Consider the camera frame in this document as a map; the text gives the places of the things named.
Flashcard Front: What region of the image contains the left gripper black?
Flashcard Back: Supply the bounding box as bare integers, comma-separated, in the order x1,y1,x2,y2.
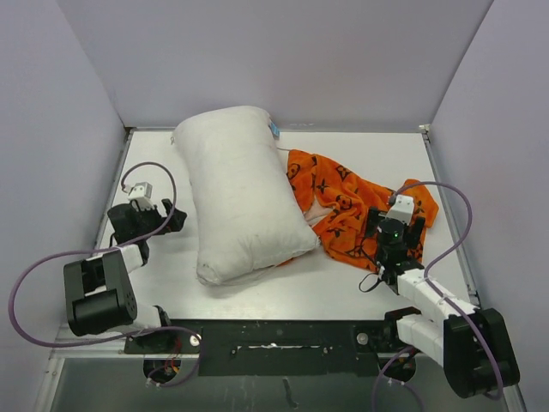
130,199,185,239

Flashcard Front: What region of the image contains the orange patterned pillowcase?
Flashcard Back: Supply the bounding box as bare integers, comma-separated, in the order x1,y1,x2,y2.
276,148,440,273

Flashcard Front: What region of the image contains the white pillow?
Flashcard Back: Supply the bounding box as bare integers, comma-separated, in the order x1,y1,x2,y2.
172,106,319,286

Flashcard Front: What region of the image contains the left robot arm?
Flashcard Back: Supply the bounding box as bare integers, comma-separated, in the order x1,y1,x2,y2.
63,198,187,353

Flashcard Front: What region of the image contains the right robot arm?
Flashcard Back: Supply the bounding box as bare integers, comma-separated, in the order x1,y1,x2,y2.
365,208,521,398

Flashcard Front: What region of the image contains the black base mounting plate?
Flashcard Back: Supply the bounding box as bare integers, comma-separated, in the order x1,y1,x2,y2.
124,319,405,377

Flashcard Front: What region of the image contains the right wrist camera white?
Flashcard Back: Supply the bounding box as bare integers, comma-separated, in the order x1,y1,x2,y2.
385,195,415,225

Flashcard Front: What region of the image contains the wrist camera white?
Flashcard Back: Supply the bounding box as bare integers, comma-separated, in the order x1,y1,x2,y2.
385,195,415,225
123,182,154,212

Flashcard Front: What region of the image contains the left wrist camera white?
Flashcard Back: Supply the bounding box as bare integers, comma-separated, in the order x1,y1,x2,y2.
123,182,154,212

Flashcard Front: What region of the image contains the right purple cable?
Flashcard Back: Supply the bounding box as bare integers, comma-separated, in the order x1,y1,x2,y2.
371,180,504,412

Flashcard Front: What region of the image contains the purple cable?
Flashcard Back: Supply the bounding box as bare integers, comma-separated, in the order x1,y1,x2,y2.
9,161,206,389
371,180,504,412

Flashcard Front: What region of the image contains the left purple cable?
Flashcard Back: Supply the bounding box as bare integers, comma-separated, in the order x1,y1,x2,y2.
9,161,206,389

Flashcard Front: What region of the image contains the aluminium frame rail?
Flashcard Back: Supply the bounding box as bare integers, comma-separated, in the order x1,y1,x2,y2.
50,321,503,360

